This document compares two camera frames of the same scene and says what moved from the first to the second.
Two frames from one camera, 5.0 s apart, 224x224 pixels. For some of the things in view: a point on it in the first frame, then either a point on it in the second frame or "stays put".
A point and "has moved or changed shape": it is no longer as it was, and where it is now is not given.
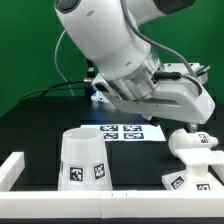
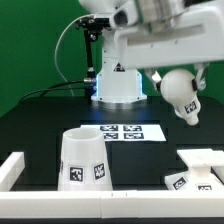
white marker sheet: x=129 y=132 stays put
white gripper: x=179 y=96 -> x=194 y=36
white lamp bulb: x=181 y=139 has moved or changed shape
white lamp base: x=196 y=176 stays put
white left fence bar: x=10 y=170 stays put
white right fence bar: x=218 y=171 stays put
